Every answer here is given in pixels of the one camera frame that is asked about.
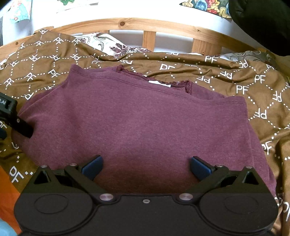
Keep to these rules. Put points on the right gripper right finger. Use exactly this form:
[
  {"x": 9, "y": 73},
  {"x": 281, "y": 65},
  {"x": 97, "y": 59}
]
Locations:
[{"x": 208, "y": 176}]

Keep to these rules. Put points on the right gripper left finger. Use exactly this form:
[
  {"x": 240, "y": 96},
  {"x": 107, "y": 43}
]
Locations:
[{"x": 83, "y": 176}]

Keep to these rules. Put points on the maroon long-sleeve top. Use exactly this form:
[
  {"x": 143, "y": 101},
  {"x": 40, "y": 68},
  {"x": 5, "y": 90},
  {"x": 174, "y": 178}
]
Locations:
[{"x": 146, "y": 133}]

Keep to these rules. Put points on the brown PF patterned blanket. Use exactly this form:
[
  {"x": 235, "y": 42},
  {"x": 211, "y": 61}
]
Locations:
[{"x": 39, "y": 63}]

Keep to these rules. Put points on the orange and blue blanket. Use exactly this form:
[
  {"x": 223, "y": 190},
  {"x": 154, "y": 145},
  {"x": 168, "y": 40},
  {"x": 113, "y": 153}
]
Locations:
[{"x": 9, "y": 195}]

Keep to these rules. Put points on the small curled anime poster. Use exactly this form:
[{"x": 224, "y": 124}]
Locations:
[{"x": 19, "y": 10}]

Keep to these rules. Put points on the anime girl poster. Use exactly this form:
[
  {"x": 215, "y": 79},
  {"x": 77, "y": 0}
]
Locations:
[{"x": 66, "y": 2}]

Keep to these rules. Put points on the black puffer jacket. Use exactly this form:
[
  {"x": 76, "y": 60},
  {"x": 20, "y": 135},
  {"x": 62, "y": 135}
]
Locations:
[{"x": 267, "y": 22}]

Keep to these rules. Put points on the colourful landscape poster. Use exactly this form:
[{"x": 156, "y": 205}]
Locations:
[{"x": 216, "y": 7}]

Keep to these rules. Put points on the wooden bed frame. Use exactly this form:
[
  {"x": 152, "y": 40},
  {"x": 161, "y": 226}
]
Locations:
[{"x": 205, "y": 41}]

